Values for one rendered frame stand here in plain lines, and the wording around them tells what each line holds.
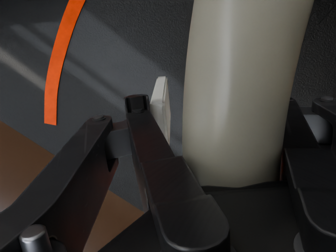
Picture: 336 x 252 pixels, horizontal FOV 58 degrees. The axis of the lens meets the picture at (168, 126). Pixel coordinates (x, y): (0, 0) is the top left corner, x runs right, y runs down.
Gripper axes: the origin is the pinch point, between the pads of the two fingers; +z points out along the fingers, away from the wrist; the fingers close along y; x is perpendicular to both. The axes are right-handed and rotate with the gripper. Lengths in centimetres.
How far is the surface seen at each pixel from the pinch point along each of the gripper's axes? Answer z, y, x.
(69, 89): 86, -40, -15
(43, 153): 89, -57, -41
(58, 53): 86, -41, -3
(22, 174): 90, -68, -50
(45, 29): 86, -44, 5
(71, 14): 85, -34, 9
